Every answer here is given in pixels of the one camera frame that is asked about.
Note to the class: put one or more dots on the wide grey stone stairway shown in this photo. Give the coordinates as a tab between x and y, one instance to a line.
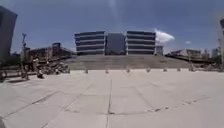
126	62

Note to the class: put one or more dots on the large building with banded floors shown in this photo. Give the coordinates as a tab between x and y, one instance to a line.
115	42

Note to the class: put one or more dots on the row of short bollards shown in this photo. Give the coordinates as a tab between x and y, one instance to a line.
140	70

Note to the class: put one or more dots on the pale concrete slab plaza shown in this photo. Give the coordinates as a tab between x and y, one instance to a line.
133	100

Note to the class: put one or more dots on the row of parked bicycles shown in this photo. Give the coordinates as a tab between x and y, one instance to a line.
50	68

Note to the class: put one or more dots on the low brown building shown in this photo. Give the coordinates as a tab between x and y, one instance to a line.
46	52

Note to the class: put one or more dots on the person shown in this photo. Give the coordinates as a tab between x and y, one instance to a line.
36	65

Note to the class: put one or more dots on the low pale building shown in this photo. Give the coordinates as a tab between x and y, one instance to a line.
190	53

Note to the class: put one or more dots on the lamp pole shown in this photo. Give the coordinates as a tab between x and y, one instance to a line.
23	50

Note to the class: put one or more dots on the dark tall building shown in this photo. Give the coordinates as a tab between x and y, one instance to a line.
6	33

